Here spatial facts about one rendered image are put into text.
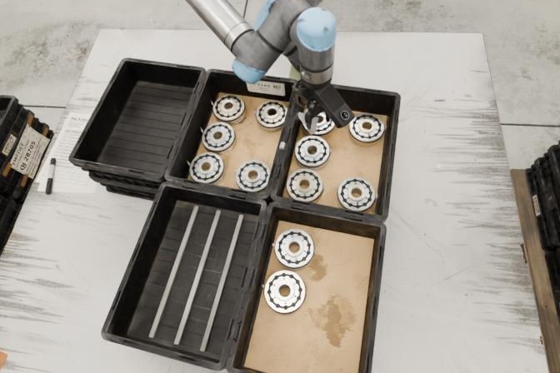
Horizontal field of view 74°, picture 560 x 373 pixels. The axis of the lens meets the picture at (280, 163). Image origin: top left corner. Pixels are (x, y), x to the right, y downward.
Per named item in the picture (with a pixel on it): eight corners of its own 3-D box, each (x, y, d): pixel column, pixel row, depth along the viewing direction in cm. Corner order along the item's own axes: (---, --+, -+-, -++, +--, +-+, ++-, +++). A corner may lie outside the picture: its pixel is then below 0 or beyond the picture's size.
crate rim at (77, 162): (126, 62, 126) (122, 57, 124) (209, 72, 121) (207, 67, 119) (70, 165, 109) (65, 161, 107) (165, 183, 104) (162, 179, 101)
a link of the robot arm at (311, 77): (341, 60, 80) (313, 80, 78) (340, 74, 84) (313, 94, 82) (317, 41, 83) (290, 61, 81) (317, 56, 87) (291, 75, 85)
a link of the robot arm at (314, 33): (322, -3, 74) (345, 22, 70) (321, 38, 83) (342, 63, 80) (287, 12, 73) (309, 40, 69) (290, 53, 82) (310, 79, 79)
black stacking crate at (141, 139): (137, 81, 134) (123, 58, 124) (215, 92, 129) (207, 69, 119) (88, 178, 117) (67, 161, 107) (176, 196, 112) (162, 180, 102)
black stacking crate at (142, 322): (177, 197, 112) (162, 181, 102) (272, 216, 107) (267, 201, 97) (122, 340, 95) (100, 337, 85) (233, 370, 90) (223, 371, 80)
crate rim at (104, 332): (165, 183, 103) (162, 180, 101) (269, 203, 98) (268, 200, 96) (102, 338, 86) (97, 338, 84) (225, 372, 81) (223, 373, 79)
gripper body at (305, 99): (314, 85, 98) (313, 52, 88) (337, 104, 95) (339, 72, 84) (292, 101, 97) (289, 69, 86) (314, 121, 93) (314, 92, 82)
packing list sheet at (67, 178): (65, 112, 145) (64, 111, 144) (122, 114, 142) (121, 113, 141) (31, 190, 130) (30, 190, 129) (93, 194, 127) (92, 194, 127)
